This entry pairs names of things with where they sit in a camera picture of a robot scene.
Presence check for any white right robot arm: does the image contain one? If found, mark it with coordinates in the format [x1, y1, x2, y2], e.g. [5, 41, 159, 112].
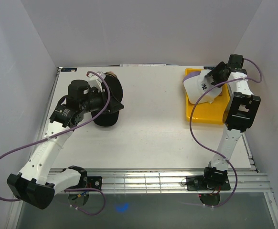
[202, 54, 261, 189]

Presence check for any lavender baseball cap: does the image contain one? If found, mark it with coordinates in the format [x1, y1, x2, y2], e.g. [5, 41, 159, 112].
[182, 71, 201, 82]

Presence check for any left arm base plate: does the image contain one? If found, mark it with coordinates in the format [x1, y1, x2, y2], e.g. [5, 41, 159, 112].
[84, 176, 103, 190]

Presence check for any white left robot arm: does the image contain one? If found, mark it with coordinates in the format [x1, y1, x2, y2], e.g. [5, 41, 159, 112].
[7, 75, 124, 209]

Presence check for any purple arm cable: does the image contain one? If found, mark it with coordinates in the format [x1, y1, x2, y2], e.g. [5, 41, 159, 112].
[0, 71, 111, 216]
[189, 58, 264, 208]

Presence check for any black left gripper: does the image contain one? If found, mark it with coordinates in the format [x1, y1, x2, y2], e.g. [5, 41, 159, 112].
[80, 87, 124, 114]

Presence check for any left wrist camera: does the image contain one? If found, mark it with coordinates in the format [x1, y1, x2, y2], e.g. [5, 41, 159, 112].
[88, 73, 104, 92]

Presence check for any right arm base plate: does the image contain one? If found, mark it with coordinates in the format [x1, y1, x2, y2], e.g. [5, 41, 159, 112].
[185, 175, 231, 191]

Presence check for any black baseball cap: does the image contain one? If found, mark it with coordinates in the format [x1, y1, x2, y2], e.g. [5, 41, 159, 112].
[94, 72, 124, 127]

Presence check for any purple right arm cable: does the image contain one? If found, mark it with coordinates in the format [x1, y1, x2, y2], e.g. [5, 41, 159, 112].
[189, 58, 264, 208]

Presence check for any white baseball cap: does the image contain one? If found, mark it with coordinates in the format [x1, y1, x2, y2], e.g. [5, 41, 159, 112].
[182, 70, 222, 104]

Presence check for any aluminium frame rail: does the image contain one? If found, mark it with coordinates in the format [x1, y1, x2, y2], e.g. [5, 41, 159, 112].
[13, 170, 273, 194]

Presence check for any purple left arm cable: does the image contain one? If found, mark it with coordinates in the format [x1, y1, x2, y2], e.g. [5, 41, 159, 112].
[0, 71, 111, 216]

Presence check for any beige baseball cap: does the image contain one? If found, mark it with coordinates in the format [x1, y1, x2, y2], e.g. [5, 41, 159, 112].
[105, 71, 117, 78]

